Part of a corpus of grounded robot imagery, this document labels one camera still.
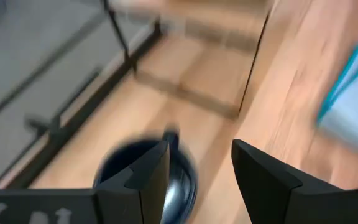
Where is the white teal-edged mat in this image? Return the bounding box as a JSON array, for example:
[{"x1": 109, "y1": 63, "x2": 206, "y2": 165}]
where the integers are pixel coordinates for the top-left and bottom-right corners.
[{"x1": 316, "y1": 39, "x2": 358, "y2": 158}]

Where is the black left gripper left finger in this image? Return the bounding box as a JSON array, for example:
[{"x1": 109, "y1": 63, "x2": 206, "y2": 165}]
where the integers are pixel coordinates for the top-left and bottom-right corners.
[{"x1": 0, "y1": 140, "x2": 170, "y2": 224}]

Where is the wooden shelf with black frame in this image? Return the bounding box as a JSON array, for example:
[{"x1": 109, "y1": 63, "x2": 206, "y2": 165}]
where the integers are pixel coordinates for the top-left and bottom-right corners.
[{"x1": 103, "y1": 0, "x2": 275, "y2": 121}]

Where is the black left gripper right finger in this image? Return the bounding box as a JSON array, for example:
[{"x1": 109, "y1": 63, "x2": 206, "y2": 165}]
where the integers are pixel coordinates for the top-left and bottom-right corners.
[{"x1": 231, "y1": 139, "x2": 358, "y2": 224}]

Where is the black table edge clamp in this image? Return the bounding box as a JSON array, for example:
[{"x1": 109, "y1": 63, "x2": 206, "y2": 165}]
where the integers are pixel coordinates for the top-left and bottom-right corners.
[{"x1": 25, "y1": 113, "x2": 63, "y2": 139}]

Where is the dark blue enamel mug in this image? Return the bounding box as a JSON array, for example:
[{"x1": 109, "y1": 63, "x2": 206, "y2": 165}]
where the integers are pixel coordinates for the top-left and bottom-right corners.
[{"x1": 93, "y1": 129, "x2": 199, "y2": 224}]

